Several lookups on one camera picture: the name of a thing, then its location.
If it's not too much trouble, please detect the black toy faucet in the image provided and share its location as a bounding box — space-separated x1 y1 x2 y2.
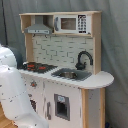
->
75 51 93 70

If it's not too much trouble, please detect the grey toy sink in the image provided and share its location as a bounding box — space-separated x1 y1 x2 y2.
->
52 68 92 81

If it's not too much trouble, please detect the white toy microwave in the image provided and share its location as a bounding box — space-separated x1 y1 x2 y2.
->
54 14 91 34

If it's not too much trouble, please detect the wooden toy kitchen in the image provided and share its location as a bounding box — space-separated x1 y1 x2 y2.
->
20 11 114 128

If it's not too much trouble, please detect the right red stove knob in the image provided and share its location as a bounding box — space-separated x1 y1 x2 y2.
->
30 81 37 88

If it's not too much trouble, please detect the small metal pot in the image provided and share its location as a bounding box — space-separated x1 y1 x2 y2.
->
64 72 77 79

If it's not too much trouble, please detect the black toy stovetop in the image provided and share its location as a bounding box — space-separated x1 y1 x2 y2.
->
22 62 55 73

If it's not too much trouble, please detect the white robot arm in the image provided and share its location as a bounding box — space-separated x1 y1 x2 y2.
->
0 44 49 128

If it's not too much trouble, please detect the white cabinet door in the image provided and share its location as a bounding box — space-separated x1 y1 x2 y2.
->
45 82 82 128

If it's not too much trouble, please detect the grey range hood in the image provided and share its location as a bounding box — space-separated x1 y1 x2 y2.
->
24 15 53 34

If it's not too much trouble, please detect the white oven door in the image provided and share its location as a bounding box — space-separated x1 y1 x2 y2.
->
26 93 45 128

